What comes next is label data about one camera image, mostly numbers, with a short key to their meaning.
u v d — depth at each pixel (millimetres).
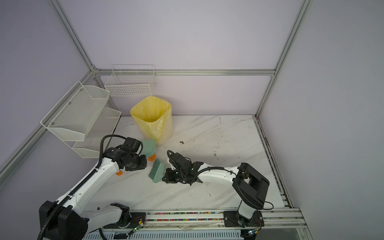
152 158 925
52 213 374
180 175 686
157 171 834
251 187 444
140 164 707
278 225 734
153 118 1075
